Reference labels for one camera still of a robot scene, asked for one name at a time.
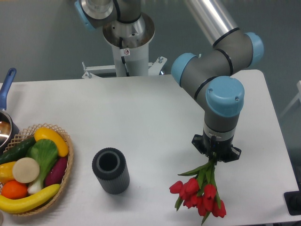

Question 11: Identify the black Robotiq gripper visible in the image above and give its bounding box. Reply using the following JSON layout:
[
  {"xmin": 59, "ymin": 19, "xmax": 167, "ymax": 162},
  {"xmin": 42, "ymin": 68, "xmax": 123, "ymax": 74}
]
[{"xmin": 192, "ymin": 134, "xmax": 241, "ymax": 162}]

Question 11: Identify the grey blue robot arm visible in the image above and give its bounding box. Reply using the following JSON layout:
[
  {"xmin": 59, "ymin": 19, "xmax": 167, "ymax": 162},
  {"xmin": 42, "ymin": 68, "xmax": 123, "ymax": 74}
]
[{"xmin": 75, "ymin": 0, "xmax": 264, "ymax": 162}]

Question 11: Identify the woven wicker basket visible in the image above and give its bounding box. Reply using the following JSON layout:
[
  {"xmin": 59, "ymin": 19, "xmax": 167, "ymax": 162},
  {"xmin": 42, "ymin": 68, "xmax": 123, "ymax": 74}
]
[{"xmin": 5, "ymin": 123, "xmax": 74, "ymax": 216}]

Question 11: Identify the green cucumber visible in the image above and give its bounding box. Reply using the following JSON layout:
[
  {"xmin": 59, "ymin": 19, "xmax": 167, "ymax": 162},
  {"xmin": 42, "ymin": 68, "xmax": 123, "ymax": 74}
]
[{"xmin": 0, "ymin": 137, "xmax": 36, "ymax": 164}]

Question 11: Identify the dark grey ribbed vase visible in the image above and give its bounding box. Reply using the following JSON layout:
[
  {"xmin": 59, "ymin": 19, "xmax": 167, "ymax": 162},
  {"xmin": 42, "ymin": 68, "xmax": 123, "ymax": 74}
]
[{"xmin": 92, "ymin": 147, "xmax": 130, "ymax": 194}]

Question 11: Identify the black device at edge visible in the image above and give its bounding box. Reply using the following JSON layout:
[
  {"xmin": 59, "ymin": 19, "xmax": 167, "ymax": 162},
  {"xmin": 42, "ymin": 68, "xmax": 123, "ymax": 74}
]
[{"xmin": 284, "ymin": 191, "xmax": 301, "ymax": 216}]

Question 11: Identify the white frame at right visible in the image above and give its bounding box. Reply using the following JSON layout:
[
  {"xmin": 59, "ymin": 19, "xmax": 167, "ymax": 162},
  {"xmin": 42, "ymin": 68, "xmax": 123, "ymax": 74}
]
[{"xmin": 280, "ymin": 81, "xmax": 301, "ymax": 119}]

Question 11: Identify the blue handled saucepan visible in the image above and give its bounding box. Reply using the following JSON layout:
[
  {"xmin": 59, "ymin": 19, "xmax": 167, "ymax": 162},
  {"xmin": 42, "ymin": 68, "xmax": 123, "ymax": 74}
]
[{"xmin": 0, "ymin": 68, "xmax": 19, "ymax": 155}]

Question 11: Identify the red tulip bouquet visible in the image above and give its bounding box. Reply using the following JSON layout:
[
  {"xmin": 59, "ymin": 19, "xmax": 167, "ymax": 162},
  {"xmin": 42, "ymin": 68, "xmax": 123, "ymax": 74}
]
[{"xmin": 169, "ymin": 158, "xmax": 227, "ymax": 224}]

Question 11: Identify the orange fruit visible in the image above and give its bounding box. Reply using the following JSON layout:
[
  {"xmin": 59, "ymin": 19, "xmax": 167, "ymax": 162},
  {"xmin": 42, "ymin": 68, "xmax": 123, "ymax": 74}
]
[{"xmin": 1, "ymin": 180, "xmax": 27, "ymax": 200}]

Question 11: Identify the yellow squash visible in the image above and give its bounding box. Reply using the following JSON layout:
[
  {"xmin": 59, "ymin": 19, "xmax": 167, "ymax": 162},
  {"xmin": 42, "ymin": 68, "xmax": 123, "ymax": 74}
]
[{"xmin": 34, "ymin": 127, "xmax": 69, "ymax": 157}]

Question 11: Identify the yellow banana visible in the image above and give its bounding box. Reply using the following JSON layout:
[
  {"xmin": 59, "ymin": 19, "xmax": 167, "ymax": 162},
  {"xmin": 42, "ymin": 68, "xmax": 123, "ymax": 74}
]
[{"xmin": 0, "ymin": 184, "xmax": 61, "ymax": 214}]

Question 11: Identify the green bok choy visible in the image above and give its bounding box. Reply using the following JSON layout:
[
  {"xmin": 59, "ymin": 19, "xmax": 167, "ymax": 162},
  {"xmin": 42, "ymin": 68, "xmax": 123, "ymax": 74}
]
[{"xmin": 26, "ymin": 139, "xmax": 58, "ymax": 195}]

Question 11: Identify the yellow bell pepper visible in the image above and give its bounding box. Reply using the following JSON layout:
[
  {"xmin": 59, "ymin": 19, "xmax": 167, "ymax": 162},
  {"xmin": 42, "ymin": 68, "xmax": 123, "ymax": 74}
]
[{"xmin": 0, "ymin": 161, "xmax": 16, "ymax": 184}]

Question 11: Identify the beige round disc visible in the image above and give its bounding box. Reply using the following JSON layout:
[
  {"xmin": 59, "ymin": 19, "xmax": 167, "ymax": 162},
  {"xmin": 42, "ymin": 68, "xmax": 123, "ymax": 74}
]
[{"xmin": 12, "ymin": 157, "xmax": 40, "ymax": 184}]

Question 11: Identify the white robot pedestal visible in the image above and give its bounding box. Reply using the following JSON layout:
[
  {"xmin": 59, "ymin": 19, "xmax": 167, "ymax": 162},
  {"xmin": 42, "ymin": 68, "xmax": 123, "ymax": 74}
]
[{"xmin": 82, "ymin": 12, "xmax": 167, "ymax": 79}]

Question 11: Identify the purple sweet potato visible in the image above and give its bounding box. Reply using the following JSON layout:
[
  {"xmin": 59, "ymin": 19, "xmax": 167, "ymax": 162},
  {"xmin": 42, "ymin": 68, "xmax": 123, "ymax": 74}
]
[{"xmin": 44, "ymin": 157, "xmax": 68, "ymax": 187}]

